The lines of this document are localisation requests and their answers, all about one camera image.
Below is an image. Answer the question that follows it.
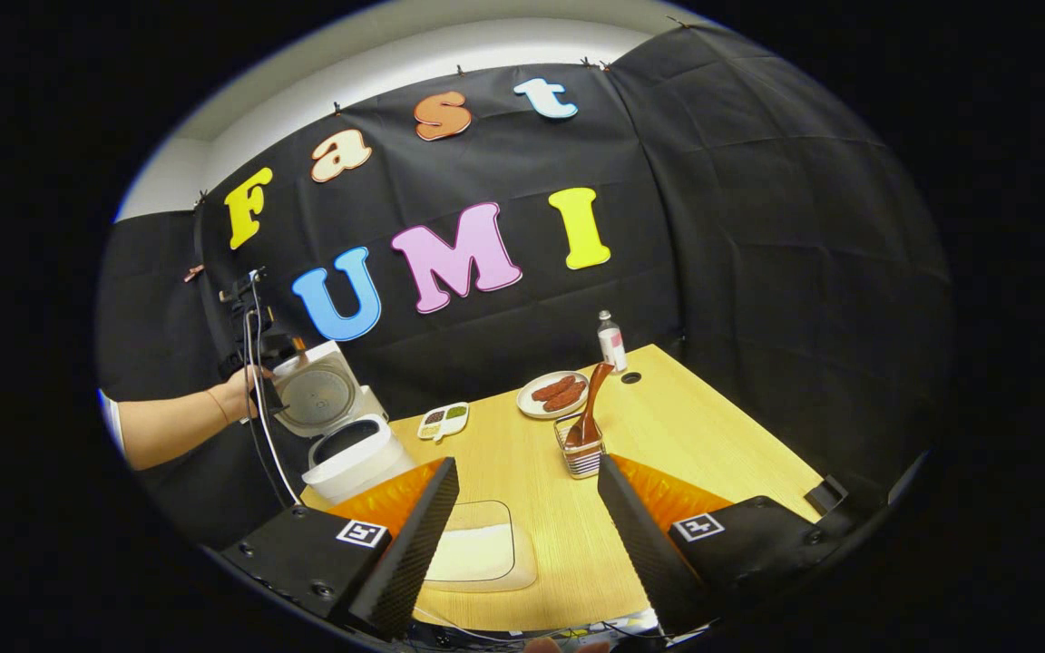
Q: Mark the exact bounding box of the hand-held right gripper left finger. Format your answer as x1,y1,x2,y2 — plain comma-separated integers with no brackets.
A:
219,456,461,640

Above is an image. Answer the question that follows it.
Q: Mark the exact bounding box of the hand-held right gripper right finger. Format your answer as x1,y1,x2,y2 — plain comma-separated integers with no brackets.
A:
597,453,836,636

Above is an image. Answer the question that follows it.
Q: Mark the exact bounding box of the clear box of rice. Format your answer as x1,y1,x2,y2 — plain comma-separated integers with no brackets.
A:
423,499,539,593

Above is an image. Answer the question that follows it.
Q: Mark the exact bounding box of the white rice cooker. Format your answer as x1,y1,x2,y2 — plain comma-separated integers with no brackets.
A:
270,340,416,506

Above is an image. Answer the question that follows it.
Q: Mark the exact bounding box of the metal wire chopstick holder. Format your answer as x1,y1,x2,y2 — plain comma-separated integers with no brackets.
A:
554,413,607,480

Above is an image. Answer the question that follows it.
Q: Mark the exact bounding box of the brown wooden spoon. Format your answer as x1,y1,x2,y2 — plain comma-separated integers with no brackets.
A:
564,362,616,447

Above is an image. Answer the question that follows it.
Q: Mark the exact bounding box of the white divided grain dish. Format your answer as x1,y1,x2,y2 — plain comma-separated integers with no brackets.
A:
417,402,470,443

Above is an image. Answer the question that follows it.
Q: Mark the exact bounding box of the white round plate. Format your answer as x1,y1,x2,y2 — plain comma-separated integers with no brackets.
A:
516,370,591,420

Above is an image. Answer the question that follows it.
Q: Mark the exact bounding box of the small pink label bottle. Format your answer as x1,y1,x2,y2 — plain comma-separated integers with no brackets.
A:
597,310,628,373

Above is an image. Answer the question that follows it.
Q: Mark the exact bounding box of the white cable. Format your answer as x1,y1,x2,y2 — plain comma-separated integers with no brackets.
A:
246,272,304,509

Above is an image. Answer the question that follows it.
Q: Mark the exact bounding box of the black bracket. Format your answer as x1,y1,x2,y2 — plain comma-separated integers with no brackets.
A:
804,474,850,518

